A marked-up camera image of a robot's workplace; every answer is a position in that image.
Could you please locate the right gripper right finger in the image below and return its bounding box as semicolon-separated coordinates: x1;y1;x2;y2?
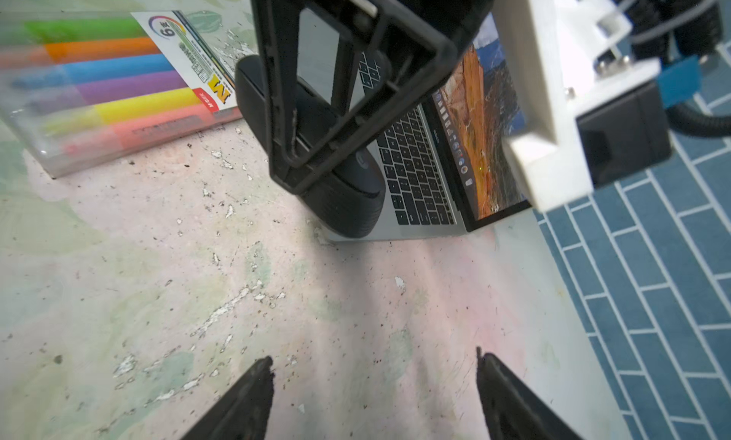
476;347;581;440

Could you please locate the silver laptop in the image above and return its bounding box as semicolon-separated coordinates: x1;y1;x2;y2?
366;16;530;241

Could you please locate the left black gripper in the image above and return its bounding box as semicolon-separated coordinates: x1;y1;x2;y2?
251;0;496;196

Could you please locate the black wireless mouse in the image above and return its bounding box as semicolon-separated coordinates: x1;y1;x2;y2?
235;55;386;239

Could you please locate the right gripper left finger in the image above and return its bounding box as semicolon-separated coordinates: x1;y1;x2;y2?
183;356;275;440

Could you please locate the pack of coloured highlighters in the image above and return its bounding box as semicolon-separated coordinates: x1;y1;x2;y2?
1;11;241;178

